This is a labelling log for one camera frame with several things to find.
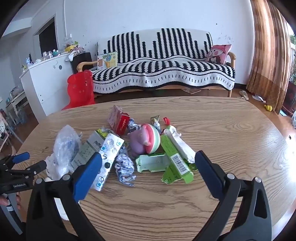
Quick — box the small blue white wrapper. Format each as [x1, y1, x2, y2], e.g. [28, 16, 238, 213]
[127, 118, 142, 133]

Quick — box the white chair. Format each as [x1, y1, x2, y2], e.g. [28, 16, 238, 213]
[0, 116, 23, 151]

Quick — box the black white striped blanket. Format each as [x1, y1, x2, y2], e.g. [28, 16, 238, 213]
[91, 28, 236, 94]

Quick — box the small snack wrapper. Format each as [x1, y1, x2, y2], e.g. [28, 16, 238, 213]
[150, 115, 162, 130]

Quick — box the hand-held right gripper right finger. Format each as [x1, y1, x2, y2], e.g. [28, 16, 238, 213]
[194, 150, 272, 241]

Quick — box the brown curtain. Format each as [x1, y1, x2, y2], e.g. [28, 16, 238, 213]
[245, 0, 293, 114]

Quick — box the picture book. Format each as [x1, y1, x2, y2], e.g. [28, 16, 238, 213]
[97, 51, 117, 70]

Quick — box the purple plush toy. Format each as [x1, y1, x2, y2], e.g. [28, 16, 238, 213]
[128, 123, 161, 156]

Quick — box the white cabinet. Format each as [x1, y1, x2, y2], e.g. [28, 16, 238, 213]
[20, 54, 78, 122]

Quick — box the long white paper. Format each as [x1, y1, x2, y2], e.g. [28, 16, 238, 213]
[163, 125, 196, 164]

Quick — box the white side table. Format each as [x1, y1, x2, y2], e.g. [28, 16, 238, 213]
[6, 90, 29, 126]

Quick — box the grey white printed carton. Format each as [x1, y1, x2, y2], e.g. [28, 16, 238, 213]
[70, 128, 125, 192]

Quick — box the light green carton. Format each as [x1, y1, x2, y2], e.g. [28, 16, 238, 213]
[135, 153, 173, 174]

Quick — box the red plastic chair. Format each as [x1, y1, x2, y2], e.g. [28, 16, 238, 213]
[61, 70, 96, 110]

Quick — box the red box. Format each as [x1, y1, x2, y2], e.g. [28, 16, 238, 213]
[107, 105, 131, 135]

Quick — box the black box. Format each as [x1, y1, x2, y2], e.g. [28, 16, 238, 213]
[69, 52, 93, 72]

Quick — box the clear plastic bag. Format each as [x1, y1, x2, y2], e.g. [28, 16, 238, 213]
[53, 125, 83, 180]

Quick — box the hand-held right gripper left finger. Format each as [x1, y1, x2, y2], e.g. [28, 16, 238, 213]
[25, 152, 105, 241]

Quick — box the wooden sofa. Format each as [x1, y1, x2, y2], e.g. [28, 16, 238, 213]
[77, 28, 237, 98]

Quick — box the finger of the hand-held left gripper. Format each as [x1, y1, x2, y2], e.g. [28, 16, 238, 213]
[7, 160, 47, 180]
[0, 152, 31, 171]

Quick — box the large blue white wrapper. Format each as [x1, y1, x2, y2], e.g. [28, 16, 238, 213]
[115, 148, 136, 186]

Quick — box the person's left hand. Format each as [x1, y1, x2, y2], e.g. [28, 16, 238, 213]
[0, 194, 22, 210]

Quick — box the pink cushion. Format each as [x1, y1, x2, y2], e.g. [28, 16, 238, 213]
[206, 44, 232, 65]

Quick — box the potted plant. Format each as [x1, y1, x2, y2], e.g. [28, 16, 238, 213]
[281, 35, 296, 116]

